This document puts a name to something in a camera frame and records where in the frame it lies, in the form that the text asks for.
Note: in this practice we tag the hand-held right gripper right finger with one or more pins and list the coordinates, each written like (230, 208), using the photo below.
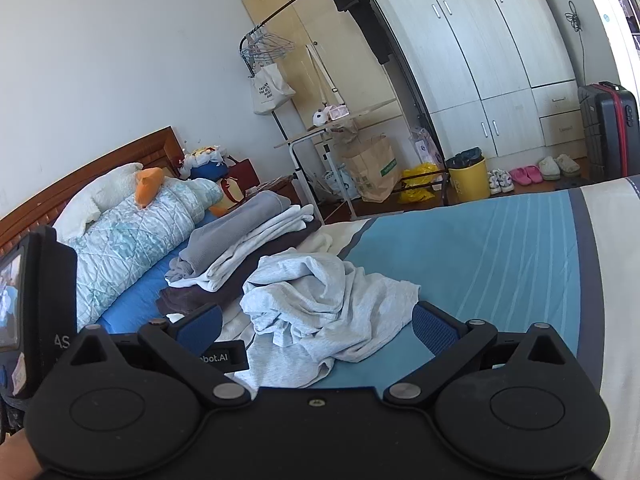
(437, 330)

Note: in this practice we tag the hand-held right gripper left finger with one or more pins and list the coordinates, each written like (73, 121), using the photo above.
(202, 327)

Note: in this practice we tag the light grey garment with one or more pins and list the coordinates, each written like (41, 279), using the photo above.
(325, 300)

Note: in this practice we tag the dark brown folded garment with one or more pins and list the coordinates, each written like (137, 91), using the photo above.
(200, 297)

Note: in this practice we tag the brown wooden headboard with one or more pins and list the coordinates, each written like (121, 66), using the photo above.
(30, 220)

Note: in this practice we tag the blue bed sheet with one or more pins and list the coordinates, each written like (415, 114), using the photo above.
(135, 300)

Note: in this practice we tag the multicolour striped printed blanket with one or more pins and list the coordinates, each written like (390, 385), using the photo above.
(475, 260)

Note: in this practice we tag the white folded garment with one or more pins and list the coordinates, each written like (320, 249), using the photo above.
(260, 252)

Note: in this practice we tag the light blue patterned quilt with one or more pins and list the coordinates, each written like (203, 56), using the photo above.
(135, 240)

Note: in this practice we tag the orange plush toy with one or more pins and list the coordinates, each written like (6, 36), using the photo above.
(95, 195)

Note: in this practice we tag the pale yellow bag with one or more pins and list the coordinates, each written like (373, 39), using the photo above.
(231, 192)

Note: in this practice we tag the yellow plastic bag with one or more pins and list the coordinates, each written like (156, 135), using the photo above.
(417, 180)

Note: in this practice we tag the yellow trash bin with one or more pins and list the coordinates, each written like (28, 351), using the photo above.
(470, 180)

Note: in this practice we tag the brown wooden nightstand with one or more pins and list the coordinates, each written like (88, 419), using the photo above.
(272, 190)

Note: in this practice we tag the dark red bag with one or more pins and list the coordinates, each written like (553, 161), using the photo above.
(242, 175)

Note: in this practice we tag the white sneaker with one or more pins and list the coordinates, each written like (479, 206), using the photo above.
(507, 180)
(494, 182)

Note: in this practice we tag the blue stuffed bag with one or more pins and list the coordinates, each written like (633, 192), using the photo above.
(202, 165)

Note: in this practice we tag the brown paper bag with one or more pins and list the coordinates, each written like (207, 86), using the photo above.
(375, 170)

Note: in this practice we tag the pink slipper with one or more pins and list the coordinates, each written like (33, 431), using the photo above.
(533, 172)
(520, 176)

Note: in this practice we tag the white printed plastic bag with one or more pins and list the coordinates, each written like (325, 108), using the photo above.
(340, 182)

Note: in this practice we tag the white plastic package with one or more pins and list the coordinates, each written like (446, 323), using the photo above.
(425, 147)

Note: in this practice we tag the wooden rolling side table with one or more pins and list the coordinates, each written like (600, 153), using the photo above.
(287, 143)

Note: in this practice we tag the black garment rack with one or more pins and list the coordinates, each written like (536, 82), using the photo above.
(425, 122)

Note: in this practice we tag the white round gadget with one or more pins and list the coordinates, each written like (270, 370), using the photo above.
(320, 118)

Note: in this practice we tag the pink white box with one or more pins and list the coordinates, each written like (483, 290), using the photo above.
(337, 111)

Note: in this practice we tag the white tote bag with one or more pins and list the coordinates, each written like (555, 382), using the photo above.
(270, 92)

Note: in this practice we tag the black red suitcase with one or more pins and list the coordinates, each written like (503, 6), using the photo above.
(605, 130)

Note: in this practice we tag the beige wooden cabinet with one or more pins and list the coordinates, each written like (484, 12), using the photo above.
(350, 75)

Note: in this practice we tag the white wardrobe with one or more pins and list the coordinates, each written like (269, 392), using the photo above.
(450, 60)

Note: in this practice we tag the black hanging garment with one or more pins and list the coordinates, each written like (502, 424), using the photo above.
(365, 15)

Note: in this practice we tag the metal storage shelf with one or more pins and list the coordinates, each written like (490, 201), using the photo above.
(630, 10)

